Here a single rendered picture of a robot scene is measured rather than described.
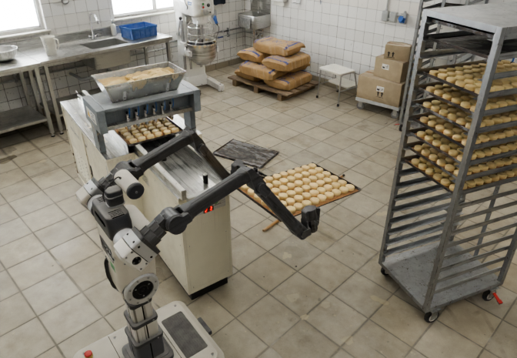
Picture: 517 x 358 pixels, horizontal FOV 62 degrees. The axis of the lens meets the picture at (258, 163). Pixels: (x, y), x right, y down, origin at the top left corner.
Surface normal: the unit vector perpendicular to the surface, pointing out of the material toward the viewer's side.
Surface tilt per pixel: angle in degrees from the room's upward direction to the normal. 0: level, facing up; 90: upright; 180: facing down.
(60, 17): 90
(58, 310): 0
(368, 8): 90
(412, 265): 0
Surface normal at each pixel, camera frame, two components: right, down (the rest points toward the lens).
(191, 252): 0.57, 0.40
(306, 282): 0.00, -0.87
